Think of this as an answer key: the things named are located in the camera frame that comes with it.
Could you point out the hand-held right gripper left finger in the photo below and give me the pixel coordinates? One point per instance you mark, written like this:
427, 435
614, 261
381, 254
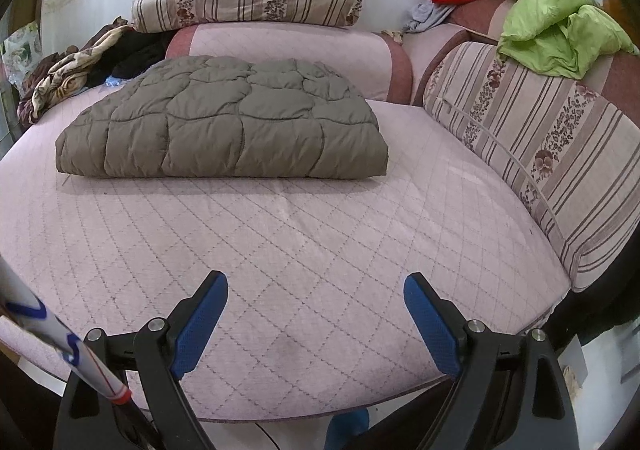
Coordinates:
197, 325

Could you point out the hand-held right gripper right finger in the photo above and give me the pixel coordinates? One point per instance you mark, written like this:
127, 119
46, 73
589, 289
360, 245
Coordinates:
432, 325

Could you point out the olive quilted jacket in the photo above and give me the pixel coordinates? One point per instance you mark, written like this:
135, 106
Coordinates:
225, 120

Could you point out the black clothes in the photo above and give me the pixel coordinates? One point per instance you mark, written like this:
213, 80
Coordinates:
135, 62

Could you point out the pink quilted sofa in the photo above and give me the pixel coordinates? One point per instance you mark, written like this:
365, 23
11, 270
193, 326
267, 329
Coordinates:
300, 255

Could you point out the blue slipper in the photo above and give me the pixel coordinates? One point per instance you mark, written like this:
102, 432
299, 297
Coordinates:
347, 430

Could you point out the white pole with blue markings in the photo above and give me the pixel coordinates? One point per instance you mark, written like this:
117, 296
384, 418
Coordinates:
55, 330

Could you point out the clear plastic bag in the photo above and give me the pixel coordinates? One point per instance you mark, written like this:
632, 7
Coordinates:
114, 81

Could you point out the brown floral blanket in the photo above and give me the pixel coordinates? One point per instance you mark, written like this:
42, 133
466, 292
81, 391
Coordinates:
60, 75

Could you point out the grey cloth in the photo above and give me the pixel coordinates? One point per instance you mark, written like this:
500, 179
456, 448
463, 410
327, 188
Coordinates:
427, 17

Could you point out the light green garment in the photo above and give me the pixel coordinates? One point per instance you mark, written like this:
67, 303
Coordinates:
560, 35

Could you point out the floral printed plastic bag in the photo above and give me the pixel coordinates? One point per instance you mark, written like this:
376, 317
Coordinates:
20, 50

